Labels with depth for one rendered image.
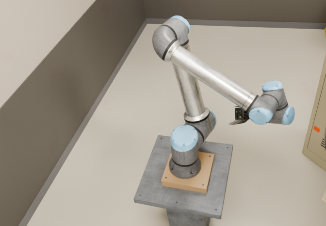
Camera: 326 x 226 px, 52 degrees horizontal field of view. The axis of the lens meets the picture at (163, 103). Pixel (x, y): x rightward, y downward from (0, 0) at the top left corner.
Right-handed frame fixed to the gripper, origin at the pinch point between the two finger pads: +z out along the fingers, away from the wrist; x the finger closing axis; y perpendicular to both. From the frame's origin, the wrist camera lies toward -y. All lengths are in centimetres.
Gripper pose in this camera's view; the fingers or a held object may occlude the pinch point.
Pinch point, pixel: (229, 110)
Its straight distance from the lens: 188.4
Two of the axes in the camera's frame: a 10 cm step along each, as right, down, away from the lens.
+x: 0.5, 9.9, 1.0
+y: -7.4, 1.0, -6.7
